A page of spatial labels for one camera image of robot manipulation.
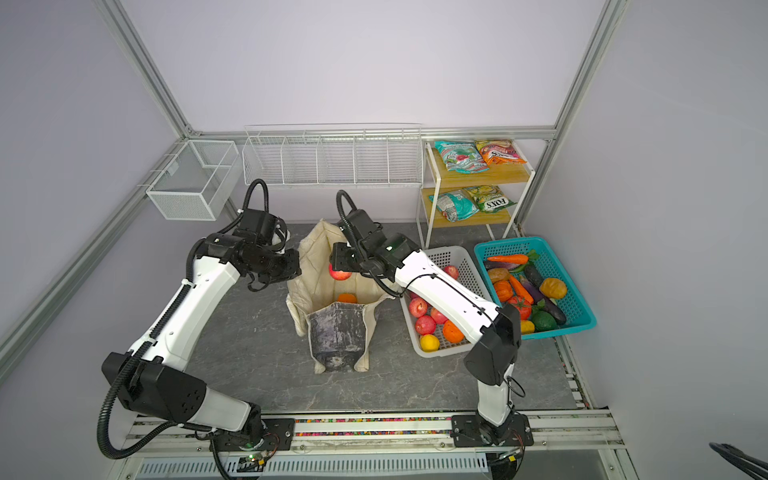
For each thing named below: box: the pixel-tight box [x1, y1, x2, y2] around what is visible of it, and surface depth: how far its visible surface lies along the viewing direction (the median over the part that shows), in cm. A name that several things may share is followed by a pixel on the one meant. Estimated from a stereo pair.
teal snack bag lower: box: [428, 189, 480, 222], surface depth 101 cm
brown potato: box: [540, 278, 567, 299], surface depth 92 cm
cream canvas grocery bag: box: [286, 219, 398, 374], surface depth 76 cm
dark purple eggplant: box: [520, 264, 566, 324], surface depth 98 cm
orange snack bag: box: [480, 142, 527, 165], surface depth 89 cm
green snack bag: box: [464, 185, 518, 213], surface depth 104 cm
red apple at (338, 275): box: [328, 263, 352, 281], surface depth 75 cm
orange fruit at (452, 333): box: [442, 320, 465, 344], surface depth 87 cm
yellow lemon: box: [420, 334, 440, 353], surface depth 86 cm
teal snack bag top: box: [434, 141, 490, 174], surface depth 90 cm
